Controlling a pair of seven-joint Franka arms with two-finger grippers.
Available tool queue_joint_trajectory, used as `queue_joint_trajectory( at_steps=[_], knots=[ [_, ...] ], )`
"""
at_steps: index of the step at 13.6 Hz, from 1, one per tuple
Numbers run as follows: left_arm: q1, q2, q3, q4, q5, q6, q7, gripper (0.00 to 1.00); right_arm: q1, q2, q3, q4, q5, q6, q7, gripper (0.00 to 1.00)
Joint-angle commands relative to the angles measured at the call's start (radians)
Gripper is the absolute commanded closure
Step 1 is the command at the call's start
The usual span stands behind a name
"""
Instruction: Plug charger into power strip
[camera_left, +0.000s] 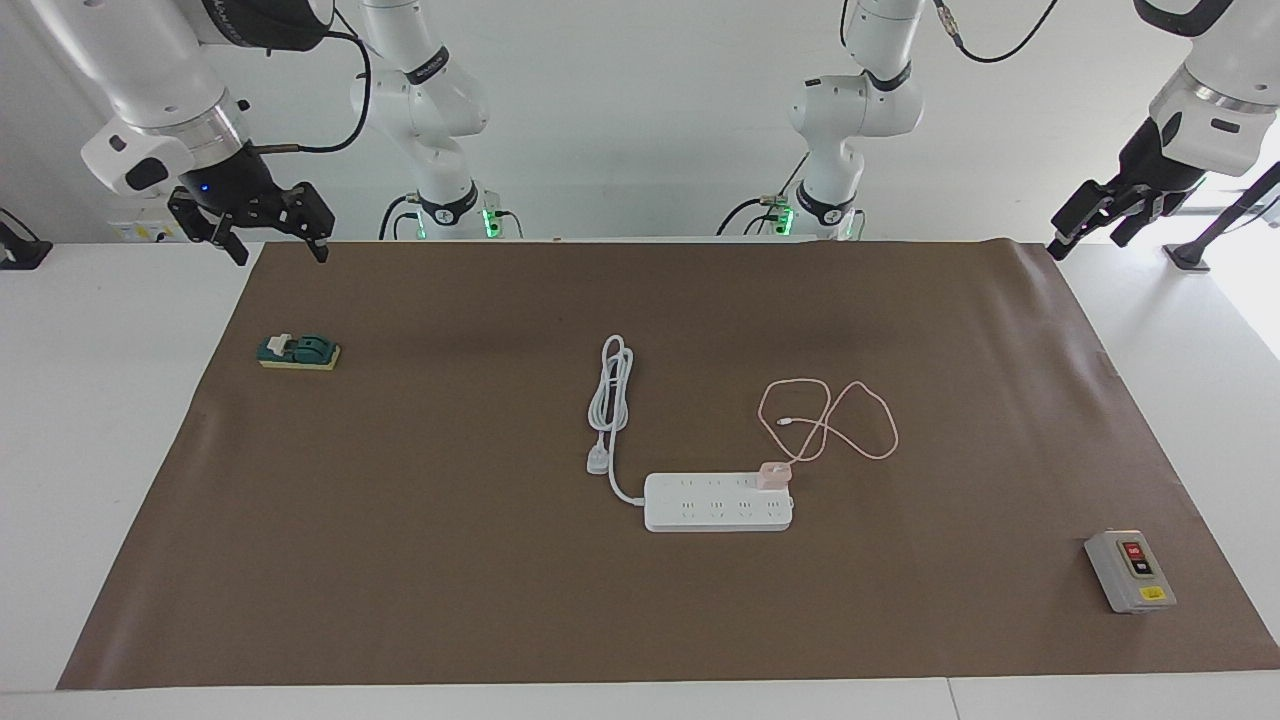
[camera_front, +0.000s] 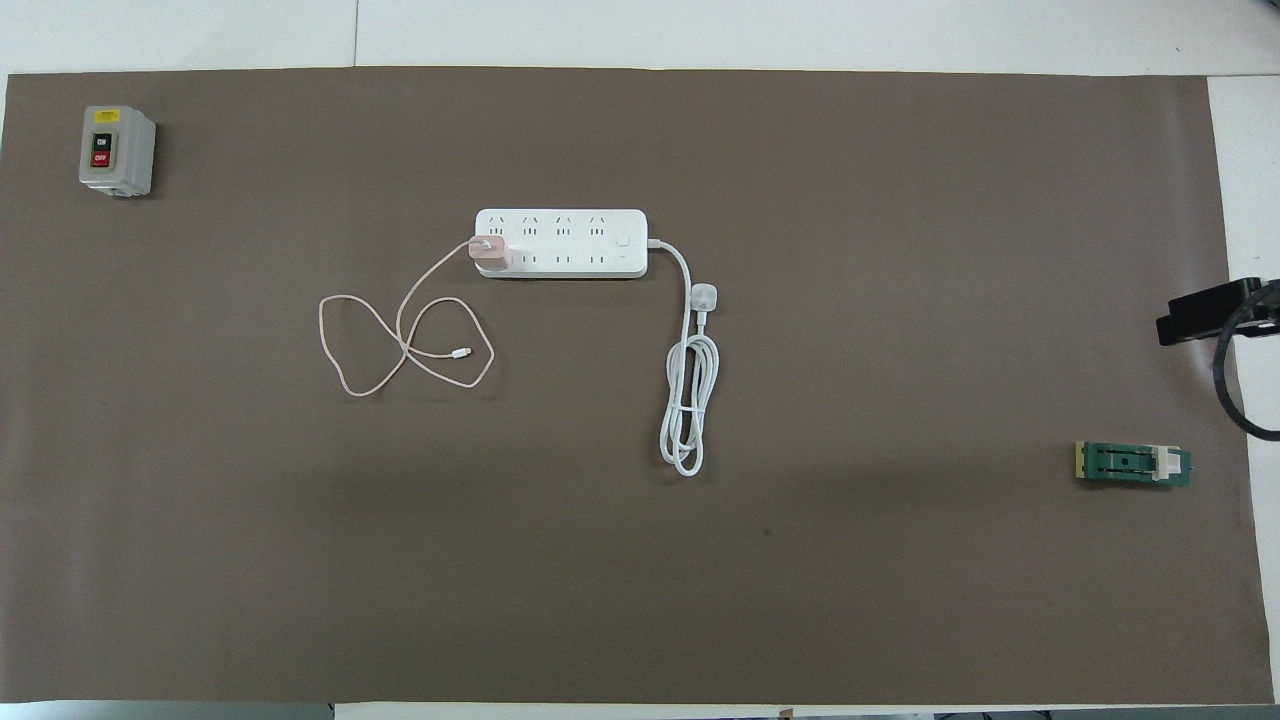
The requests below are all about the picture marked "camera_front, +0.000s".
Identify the pink charger adapter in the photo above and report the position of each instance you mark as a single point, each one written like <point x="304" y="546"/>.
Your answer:
<point x="491" y="254"/>

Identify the grey on-off switch box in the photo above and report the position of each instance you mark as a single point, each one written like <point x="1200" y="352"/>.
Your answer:
<point x="118" y="150"/>

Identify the white power strip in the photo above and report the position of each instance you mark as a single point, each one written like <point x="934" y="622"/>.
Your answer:
<point x="580" y="243"/>

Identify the brown table mat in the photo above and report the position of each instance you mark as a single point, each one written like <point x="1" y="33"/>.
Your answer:
<point x="800" y="560"/>

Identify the green knife switch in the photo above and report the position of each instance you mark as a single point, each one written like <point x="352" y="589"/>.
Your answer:
<point x="1125" y="463"/>

